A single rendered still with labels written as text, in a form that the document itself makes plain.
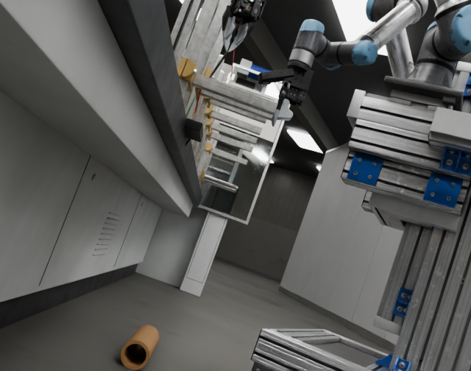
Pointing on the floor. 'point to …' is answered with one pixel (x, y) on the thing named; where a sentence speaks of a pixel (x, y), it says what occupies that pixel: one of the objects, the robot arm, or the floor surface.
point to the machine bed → (54, 217)
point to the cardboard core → (140, 347)
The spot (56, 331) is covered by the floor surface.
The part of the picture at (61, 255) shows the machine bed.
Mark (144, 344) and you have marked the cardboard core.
